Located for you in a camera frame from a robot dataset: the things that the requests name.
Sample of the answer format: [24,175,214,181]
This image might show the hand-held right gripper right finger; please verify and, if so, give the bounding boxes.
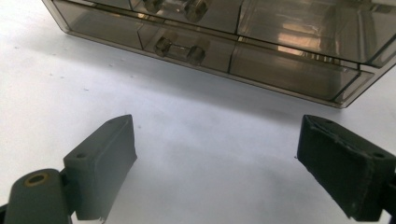
[297,115,396,222]

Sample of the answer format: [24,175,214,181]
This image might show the smoky clear plastic drawer cabinet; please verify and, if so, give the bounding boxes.
[41,0,396,109]

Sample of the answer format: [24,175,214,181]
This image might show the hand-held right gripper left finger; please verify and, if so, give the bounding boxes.
[63,114,138,222]

